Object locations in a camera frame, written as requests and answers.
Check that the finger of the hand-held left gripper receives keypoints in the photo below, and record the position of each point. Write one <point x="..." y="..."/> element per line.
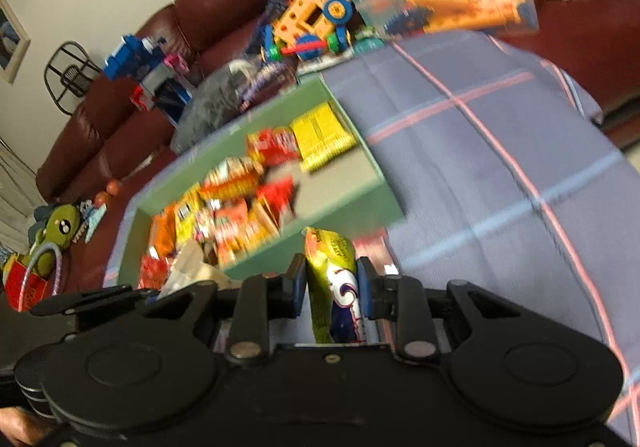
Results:
<point x="90" y="301"/>

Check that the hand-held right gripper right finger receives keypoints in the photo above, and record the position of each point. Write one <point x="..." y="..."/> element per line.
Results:
<point x="365" y="288"/>

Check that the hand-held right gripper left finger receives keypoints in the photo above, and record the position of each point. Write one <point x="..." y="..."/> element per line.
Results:
<point x="299" y="286"/>

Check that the yellow packet blue white print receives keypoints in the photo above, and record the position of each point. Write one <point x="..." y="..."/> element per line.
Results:
<point x="332" y="267"/>

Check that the red speckled snack packet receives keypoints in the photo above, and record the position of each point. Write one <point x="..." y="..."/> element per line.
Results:
<point x="152" y="272"/>

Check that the orange white snack packet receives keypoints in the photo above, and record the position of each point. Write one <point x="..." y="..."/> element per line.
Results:
<point x="240" y="229"/>

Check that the green cardboard box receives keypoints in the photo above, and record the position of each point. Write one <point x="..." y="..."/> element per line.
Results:
<point x="340" y="197"/>

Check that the cartoon print snack packet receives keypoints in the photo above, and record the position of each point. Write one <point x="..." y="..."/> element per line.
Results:
<point x="232" y="177"/>

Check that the long yellow snack packet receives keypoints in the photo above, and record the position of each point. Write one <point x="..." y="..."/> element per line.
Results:
<point x="189" y="217"/>

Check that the shiny red snack packet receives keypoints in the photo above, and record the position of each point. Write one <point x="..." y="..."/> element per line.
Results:
<point x="272" y="146"/>

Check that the person's left hand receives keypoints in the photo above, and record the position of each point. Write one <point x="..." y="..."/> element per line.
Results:
<point x="20" y="427"/>

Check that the flat red packet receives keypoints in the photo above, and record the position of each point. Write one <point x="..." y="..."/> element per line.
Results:
<point x="377" y="252"/>

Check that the purple hoop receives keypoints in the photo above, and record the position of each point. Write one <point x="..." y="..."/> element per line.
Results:
<point x="60" y="272"/>

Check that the red bag yellow trim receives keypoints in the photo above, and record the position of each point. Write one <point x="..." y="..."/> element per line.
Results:
<point x="25" y="284"/>

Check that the green plush toy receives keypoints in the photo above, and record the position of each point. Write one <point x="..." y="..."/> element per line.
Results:
<point x="60" y="227"/>

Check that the light blue paper card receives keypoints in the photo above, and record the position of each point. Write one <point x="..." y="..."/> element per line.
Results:
<point x="95" y="219"/>

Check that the orange ball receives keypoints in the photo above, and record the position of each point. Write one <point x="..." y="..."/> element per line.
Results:
<point x="114" y="187"/>
<point x="102" y="199"/>

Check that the dark grey bag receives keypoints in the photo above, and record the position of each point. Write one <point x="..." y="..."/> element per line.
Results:
<point x="210" y="107"/>

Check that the purple snack bag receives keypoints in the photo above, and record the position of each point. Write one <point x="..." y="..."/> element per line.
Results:
<point x="265" y="79"/>

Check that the blue robot toy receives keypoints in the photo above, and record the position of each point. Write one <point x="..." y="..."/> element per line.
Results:
<point x="150" y="72"/>

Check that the orange toy vehicle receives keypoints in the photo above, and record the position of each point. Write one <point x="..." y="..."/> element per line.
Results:
<point x="315" y="17"/>

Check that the printed purple plastic bag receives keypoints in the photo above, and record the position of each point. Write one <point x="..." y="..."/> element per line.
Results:
<point x="277" y="2"/>

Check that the framed wall picture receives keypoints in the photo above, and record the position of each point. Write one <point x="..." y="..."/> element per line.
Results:
<point x="10" y="37"/>

